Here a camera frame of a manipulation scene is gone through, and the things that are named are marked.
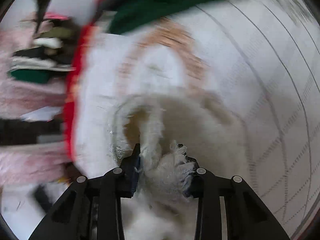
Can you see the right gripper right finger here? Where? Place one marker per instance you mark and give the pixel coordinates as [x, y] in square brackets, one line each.
[228, 208]

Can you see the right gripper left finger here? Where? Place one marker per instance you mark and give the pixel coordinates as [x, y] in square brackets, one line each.
[91, 208]

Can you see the white tweed cardigan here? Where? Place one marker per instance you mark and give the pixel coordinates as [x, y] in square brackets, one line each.
[149, 88]

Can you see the clothes rack with garments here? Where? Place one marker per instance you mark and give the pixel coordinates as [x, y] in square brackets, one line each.
[36, 57]

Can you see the white diamond-pattern mat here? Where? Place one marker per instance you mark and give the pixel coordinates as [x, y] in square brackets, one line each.
[263, 62]

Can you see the red floral blanket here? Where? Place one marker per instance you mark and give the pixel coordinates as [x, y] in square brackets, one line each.
[73, 84]

